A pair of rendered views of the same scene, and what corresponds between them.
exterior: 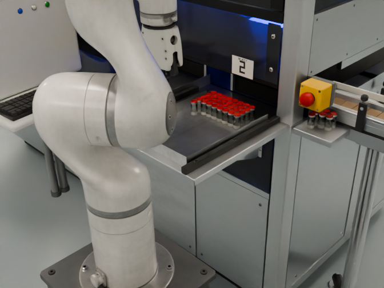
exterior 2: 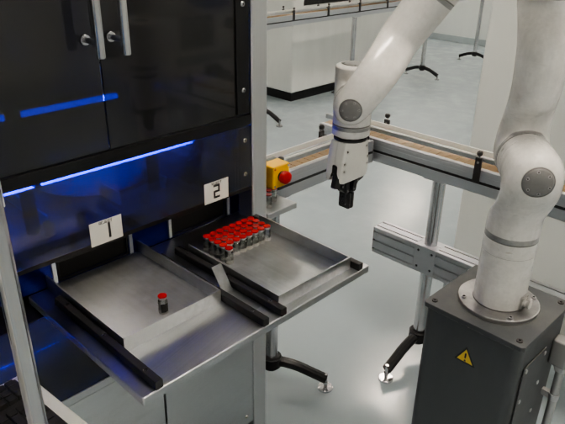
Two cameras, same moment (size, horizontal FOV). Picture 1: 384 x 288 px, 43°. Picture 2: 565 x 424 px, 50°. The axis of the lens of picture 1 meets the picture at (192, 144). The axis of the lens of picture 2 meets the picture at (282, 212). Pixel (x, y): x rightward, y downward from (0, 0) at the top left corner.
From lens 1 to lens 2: 1.87 m
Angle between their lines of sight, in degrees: 79
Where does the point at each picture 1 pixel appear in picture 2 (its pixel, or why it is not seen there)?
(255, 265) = (245, 389)
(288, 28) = (257, 125)
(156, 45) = (361, 155)
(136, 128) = not seen: hidden behind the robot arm
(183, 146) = (307, 269)
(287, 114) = (262, 206)
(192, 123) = (252, 263)
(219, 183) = not seen: hidden behind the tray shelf
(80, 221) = not seen: outside the picture
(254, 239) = (241, 363)
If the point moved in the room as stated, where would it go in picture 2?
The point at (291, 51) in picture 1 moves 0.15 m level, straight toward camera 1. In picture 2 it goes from (261, 145) to (313, 149)
